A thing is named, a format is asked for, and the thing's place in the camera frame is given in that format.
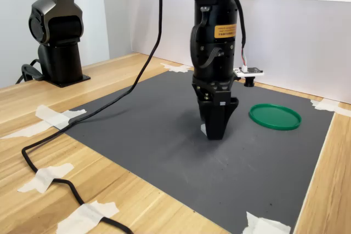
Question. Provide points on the small white plastic terminal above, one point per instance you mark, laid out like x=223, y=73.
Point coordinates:
x=203, y=129

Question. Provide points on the round green lid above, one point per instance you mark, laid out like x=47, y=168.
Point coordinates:
x=274, y=117

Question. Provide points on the white masking tape piece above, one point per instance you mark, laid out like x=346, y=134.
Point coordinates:
x=82, y=217
x=175, y=67
x=263, y=225
x=44, y=176
x=49, y=116
x=326, y=105

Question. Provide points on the dark grey mat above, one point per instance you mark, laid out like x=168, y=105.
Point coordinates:
x=164, y=149

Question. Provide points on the white partition board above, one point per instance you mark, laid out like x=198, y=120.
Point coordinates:
x=170, y=25
x=301, y=39

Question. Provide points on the small white camera box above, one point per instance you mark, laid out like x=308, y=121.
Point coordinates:
x=251, y=71

